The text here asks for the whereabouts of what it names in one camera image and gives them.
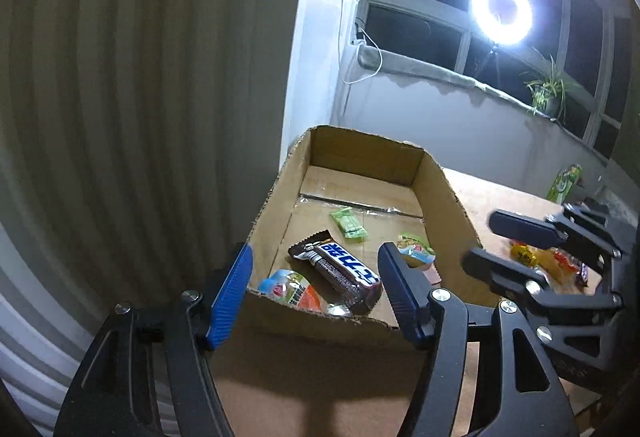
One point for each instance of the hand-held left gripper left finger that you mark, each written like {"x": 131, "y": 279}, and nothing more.
{"x": 230, "y": 302}

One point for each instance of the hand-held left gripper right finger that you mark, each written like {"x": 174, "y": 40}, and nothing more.
{"x": 400, "y": 297}

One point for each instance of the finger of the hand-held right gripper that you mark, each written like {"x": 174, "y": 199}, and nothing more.
{"x": 520, "y": 227}
{"x": 500, "y": 269}

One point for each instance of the yellow snack packet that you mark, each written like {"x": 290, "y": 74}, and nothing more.
{"x": 525, "y": 254}

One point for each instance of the small colourful snack packet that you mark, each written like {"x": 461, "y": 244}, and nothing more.
{"x": 417, "y": 251}

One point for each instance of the blue orange snack packet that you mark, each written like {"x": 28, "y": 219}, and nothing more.
{"x": 290, "y": 289}

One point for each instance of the large brown chocolate bar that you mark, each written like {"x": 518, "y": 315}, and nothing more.
{"x": 340, "y": 274}

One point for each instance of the small dark chocolate bar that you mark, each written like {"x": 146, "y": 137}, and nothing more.
{"x": 582, "y": 274}

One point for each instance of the green snack packet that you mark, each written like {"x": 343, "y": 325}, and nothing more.
{"x": 348, "y": 224}

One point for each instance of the cardboard box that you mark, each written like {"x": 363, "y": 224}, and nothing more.
{"x": 360, "y": 152}

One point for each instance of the green printed bag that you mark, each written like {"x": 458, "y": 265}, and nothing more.
{"x": 565, "y": 182}

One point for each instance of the potted spider plant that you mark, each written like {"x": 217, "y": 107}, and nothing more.
{"x": 547, "y": 99}

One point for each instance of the black tripod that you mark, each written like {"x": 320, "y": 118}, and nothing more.
{"x": 492, "y": 54}

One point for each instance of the grey windowsill cloth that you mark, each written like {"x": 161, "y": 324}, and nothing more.
{"x": 425, "y": 67}

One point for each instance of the pale pleated curtain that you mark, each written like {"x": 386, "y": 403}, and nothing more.
{"x": 125, "y": 117}

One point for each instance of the white cabinet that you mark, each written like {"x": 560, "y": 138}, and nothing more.
{"x": 320, "y": 42}

